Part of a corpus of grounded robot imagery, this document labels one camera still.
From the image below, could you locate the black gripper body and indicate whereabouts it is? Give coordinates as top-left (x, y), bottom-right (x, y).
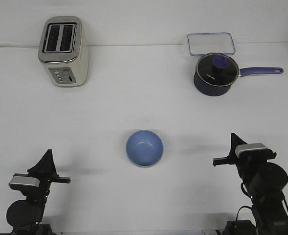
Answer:
top-left (213, 151), bottom-right (277, 176)
top-left (13, 173), bottom-right (71, 197)

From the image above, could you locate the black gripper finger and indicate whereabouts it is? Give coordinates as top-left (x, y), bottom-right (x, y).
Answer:
top-left (228, 133), bottom-right (237, 158)
top-left (27, 149), bottom-right (51, 176)
top-left (234, 133), bottom-right (247, 148)
top-left (49, 149), bottom-right (59, 178)

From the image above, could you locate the blue bowl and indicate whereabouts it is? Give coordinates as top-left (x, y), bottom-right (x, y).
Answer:
top-left (125, 130), bottom-right (164, 168)

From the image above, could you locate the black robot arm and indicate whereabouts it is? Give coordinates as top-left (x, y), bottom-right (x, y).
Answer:
top-left (213, 133), bottom-right (288, 235)
top-left (6, 149), bottom-right (71, 235)

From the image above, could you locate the glass pot lid purple knob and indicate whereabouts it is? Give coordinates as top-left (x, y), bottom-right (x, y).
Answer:
top-left (196, 53), bottom-right (240, 87)

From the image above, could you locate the clear container lid blue rim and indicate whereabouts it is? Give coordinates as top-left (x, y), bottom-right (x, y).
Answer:
top-left (187, 32), bottom-right (236, 56)

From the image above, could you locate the silver two-slot toaster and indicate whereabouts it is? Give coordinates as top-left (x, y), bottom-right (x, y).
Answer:
top-left (38, 16), bottom-right (89, 87)

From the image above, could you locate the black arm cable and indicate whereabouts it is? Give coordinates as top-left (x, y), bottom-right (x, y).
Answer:
top-left (235, 182), bottom-right (288, 232)

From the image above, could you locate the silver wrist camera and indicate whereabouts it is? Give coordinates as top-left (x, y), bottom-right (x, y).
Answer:
top-left (8, 176), bottom-right (40, 190)
top-left (235, 143), bottom-right (269, 158)

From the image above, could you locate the dark blue saucepan purple handle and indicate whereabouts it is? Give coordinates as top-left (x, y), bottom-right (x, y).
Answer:
top-left (194, 67), bottom-right (284, 96)

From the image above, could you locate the white toaster power cord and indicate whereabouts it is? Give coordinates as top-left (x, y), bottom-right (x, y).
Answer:
top-left (0, 43), bottom-right (41, 49)

